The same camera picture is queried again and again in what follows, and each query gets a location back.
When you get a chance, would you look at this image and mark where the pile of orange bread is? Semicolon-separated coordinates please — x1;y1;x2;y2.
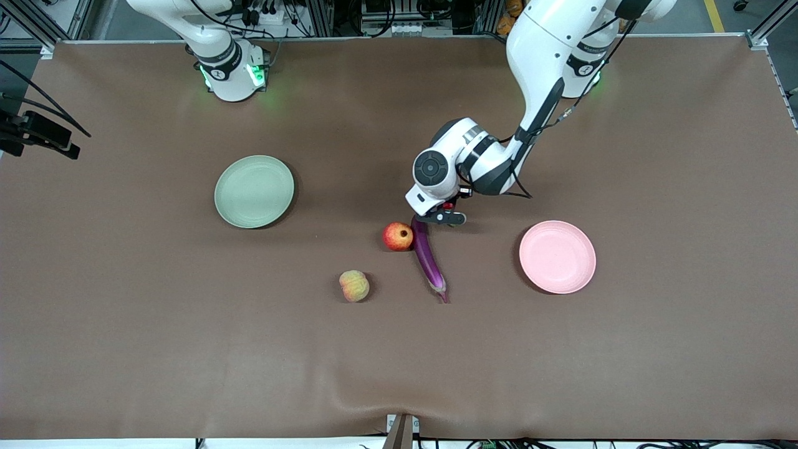
497;0;524;36

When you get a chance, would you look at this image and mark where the light green round plate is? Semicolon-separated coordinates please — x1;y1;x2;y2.
214;155;295;229

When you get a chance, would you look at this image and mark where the aluminium frame post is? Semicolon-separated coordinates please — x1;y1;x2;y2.
745;0;798;51
0;0;94;60

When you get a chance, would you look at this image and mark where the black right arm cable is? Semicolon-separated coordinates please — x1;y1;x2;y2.
0;56;92;138

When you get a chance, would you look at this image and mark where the brown table cloth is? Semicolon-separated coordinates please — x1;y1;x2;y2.
0;36;798;440

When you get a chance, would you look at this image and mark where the long purple eggplant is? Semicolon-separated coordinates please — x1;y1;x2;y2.
410;215;451;304

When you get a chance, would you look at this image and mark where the yellow pink peach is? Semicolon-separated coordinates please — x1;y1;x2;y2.
339;269;370;304

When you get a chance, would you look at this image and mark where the white power strip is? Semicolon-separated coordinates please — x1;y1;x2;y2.
228;0;294;32

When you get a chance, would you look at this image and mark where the red pomegranate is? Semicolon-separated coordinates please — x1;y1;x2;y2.
382;221;414;252

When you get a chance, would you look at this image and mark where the white terminal strip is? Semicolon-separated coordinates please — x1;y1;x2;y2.
390;22;453;36

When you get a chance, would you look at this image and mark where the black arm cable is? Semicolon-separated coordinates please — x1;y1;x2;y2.
0;56;92;138
458;19;637;200

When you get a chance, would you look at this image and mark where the metal table edge bracket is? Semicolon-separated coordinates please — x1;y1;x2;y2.
383;413;420;449

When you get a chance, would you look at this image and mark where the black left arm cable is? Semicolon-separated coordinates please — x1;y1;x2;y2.
458;19;637;200

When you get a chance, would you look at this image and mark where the pink round plate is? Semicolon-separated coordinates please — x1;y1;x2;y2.
519;220;597;295

